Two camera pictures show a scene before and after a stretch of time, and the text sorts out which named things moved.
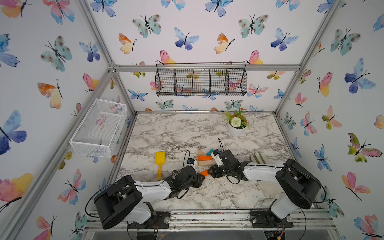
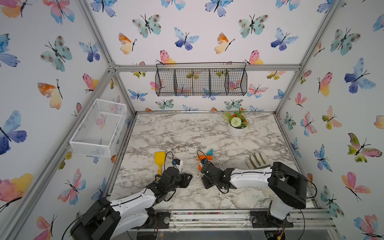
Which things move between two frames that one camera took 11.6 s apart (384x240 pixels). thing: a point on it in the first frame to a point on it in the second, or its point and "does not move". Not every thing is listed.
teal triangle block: (209, 152) does not move
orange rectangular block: (205, 158) does not move
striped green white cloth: (257, 158) does not move
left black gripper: (198, 182) to (183, 177)
